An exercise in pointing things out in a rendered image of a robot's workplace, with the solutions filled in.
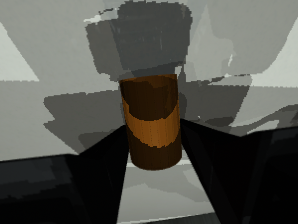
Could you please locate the orange knob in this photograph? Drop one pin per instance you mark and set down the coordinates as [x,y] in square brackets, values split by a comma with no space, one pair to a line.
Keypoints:
[151,111]

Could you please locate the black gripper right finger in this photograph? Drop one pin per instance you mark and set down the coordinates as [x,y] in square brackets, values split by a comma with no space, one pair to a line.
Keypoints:
[230,167]

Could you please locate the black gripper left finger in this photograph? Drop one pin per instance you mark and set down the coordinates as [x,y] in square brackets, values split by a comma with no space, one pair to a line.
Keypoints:
[92,180]

